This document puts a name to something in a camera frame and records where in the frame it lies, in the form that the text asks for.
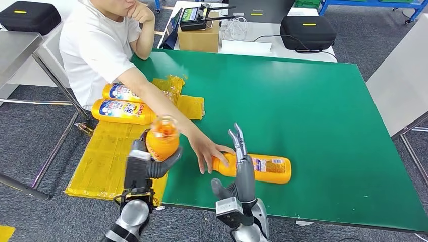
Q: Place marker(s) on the person's right hand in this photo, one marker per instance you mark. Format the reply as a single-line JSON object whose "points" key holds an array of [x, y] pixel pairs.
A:
{"points": [[205, 150]]}

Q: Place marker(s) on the person's left hand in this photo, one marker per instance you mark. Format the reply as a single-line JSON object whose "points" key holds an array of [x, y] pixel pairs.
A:
{"points": [[142, 13]]}

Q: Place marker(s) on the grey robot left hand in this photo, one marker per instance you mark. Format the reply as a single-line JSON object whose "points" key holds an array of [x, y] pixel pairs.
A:
{"points": [[160, 168]]}

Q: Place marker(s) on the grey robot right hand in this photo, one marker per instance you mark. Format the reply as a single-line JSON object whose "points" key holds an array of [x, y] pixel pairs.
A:
{"points": [[245, 180]]}

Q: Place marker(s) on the orange detergent bottle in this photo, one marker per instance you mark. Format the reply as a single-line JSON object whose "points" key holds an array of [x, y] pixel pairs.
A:
{"points": [[117, 93], [113, 112], [274, 170], [162, 147]]}

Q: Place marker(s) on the person's left forearm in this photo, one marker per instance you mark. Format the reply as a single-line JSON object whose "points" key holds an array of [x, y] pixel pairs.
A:
{"points": [[145, 40]]}

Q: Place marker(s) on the person's right forearm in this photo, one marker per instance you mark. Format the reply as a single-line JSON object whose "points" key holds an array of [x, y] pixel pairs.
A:
{"points": [[160, 103]]}

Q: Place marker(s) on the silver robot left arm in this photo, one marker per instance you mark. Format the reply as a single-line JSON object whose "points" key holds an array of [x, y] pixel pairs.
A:
{"points": [[132, 215]]}

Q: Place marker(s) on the dark blue tablet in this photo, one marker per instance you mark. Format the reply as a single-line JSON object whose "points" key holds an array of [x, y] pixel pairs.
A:
{"points": [[170, 36]]}

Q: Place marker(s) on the white tape piece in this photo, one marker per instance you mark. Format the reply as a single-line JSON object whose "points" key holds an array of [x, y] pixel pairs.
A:
{"points": [[159, 207]]}

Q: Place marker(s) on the black remote controller with antennas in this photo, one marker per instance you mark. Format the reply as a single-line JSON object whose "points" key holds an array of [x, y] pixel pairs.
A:
{"points": [[192, 20]]}

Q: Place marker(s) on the yellow taped mat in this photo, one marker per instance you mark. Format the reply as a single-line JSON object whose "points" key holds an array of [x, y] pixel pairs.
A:
{"points": [[100, 160]]}

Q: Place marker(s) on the person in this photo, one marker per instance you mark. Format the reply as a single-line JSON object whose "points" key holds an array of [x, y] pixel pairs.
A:
{"points": [[93, 50]]}

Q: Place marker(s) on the brown cardboard box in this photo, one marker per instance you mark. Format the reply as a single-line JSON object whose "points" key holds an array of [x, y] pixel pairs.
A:
{"points": [[197, 40]]}

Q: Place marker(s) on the brass table foot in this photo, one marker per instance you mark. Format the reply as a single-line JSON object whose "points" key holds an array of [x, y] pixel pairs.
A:
{"points": [[83, 128]]}

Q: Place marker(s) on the white flat box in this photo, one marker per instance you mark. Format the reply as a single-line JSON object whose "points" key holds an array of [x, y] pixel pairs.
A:
{"points": [[245, 48]]}

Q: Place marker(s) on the black case with yellow label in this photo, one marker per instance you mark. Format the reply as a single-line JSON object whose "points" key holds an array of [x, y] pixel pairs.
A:
{"points": [[307, 37], [30, 18]]}

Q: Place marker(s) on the steel side table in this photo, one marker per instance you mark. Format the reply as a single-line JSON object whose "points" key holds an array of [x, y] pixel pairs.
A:
{"points": [[16, 50]]}

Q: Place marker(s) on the green plastic crate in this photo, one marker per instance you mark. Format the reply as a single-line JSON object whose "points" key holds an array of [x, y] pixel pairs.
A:
{"points": [[306, 3]]}

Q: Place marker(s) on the yellow floor marker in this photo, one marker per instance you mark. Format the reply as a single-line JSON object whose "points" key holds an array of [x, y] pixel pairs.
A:
{"points": [[6, 233]]}

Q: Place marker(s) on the grey side table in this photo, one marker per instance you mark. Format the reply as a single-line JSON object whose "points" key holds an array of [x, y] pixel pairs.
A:
{"points": [[401, 83]]}

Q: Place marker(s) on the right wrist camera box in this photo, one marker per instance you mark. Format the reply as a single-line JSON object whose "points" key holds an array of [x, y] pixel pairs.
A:
{"points": [[227, 207]]}

